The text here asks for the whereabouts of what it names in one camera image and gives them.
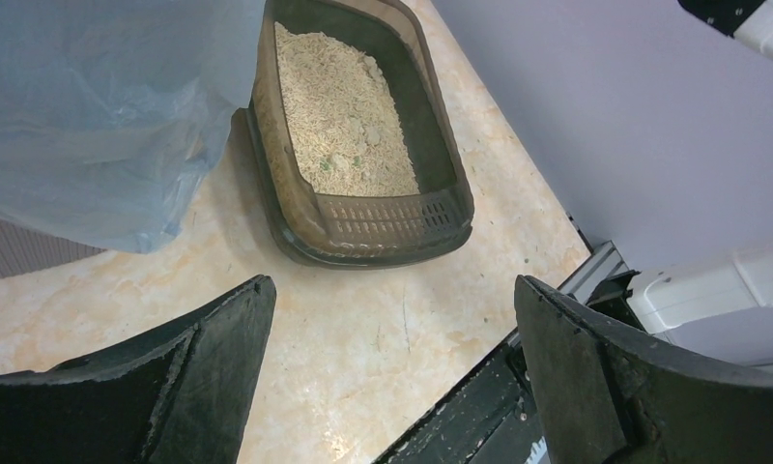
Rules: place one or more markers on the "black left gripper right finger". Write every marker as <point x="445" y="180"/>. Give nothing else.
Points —
<point x="609" y="393"/>

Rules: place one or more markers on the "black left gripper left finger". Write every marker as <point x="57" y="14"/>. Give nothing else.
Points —
<point x="178" y="393"/>

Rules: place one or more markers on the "grey plastic litter box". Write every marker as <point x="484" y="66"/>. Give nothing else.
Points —
<point x="358" y="232"/>

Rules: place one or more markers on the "blue plastic trash bag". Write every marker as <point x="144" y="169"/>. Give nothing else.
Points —
<point x="112" y="113"/>

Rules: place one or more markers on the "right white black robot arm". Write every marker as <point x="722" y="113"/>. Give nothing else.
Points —
<point x="658" y="301"/>

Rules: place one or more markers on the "beige pellet cat litter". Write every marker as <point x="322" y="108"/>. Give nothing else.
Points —
<point x="338" y="108"/>

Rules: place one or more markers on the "grey trash bin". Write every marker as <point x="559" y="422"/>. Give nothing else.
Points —
<point x="23" y="251"/>

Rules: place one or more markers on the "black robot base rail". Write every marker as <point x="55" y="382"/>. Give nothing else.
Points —
<point x="489" y="416"/>

